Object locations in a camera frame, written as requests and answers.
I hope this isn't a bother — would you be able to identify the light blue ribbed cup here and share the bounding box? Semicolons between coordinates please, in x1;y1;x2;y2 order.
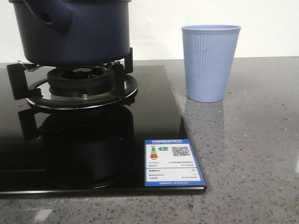
182;25;241;103

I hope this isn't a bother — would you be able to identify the black right burner pot support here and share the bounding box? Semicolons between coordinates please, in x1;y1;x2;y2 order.
7;50;138;110

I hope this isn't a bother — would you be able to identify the dark blue cooking pot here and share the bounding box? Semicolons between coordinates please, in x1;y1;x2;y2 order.
12;0;130;67

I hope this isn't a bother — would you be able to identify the blue energy label sticker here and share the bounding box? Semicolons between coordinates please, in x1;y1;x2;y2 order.
144;139;205;187

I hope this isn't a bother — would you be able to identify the black glass gas stove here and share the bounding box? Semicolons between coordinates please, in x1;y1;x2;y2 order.
0;66;206;198

